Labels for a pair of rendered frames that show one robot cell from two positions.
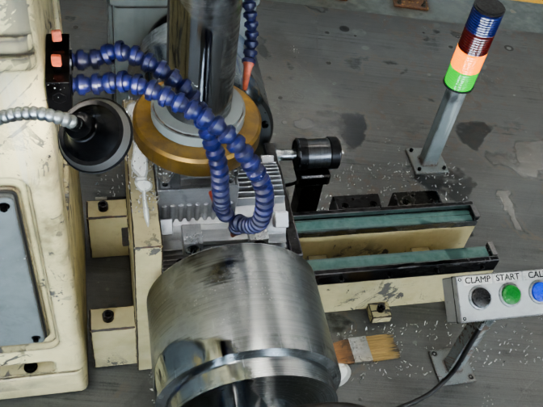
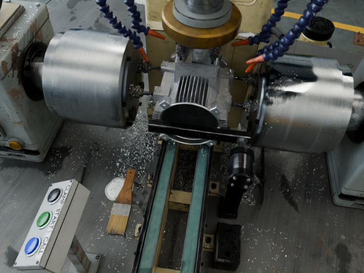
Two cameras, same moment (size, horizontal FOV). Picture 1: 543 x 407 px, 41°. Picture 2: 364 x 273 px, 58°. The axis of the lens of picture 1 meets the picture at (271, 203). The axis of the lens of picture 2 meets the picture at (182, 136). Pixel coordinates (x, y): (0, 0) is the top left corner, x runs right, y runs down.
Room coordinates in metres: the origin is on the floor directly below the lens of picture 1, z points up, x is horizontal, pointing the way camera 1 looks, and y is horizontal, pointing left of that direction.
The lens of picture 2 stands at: (1.00, -0.51, 1.64)
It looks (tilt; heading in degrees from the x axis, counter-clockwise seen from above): 51 degrees down; 115
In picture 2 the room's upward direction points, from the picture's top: 3 degrees clockwise
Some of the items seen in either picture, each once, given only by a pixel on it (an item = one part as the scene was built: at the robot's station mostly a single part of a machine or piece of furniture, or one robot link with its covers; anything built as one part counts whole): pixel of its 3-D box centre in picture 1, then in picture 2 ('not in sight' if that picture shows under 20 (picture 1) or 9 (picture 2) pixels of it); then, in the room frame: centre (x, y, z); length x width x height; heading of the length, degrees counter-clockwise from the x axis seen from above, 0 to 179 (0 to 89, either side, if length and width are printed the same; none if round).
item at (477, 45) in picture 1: (476, 38); not in sight; (1.21, -0.33, 1.14); 0.06 x 0.06 x 0.04
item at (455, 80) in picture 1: (461, 74); not in sight; (1.21, -0.33, 1.05); 0.06 x 0.06 x 0.04
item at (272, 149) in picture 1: (282, 200); (199, 132); (0.82, -0.02, 1.01); 0.26 x 0.04 x 0.03; 19
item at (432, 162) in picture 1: (455, 91); not in sight; (1.21, -0.33, 1.01); 0.08 x 0.08 x 0.42; 19
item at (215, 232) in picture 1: (216, 217); (193, 97); (0.76, 0.09, 1.02); 0.20 x 0.19 x 0.19; 109
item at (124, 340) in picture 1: (119, 240); (199, 72); (0.71, 0.23, 0.97); 0.30 x 0.11 x 0.34; 19
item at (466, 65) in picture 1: (469, 56); not in sight; (1.21, -0.33, 1.10); 0.06 x 0.06 x 0.04
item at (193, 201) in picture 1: (194, 180); (197, 60); (0.74, 0.12, 1.11); 0.12 x 0.11 x 0.07; 109
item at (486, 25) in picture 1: (484, 18); not in sight; (1.21, -0.33, 1.19); 0.06 x 0.06 x 0.04
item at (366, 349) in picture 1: (343, 351); (123, 200); (0.68, -0.18, 0.80); 0.21 x 0.05 x 0.01; 110
